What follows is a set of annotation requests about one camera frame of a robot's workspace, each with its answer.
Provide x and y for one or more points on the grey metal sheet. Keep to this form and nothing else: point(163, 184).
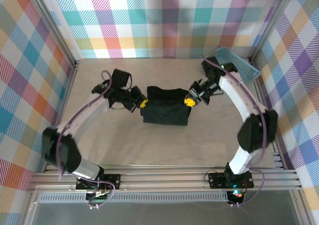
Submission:
point(162, 213)

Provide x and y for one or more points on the black t-shirt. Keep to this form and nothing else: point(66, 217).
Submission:
point(165, 106)

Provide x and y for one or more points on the aluminium frame post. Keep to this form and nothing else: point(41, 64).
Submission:
point(53, 28)
point(271, 23)

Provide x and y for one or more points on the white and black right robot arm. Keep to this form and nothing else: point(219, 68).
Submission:
point(249, 105)

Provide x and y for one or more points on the aluminium mounting rail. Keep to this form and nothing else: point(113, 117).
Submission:
point(162, 181)

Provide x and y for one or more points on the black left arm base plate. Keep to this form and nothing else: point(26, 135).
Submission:
point(114, 181)

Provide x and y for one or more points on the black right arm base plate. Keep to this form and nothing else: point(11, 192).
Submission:
point(216, 180)

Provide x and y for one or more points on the light blue plastic basket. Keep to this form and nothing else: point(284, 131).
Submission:
point(239, 63)

